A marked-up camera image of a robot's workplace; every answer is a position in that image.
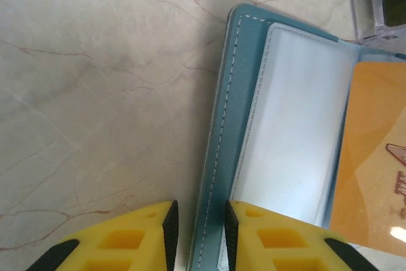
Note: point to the teal leather card holder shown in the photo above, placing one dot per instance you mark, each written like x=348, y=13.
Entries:
x=228, y=93

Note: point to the orange credit card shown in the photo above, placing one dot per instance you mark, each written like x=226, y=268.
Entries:
x=371, y=141

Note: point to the grey card holder box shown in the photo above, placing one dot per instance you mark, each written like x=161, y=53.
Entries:
x=364, y=4

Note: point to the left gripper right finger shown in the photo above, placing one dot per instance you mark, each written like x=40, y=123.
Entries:
x=279, y=245

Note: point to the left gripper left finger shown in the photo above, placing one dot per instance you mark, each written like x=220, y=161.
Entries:
x=127, y=245

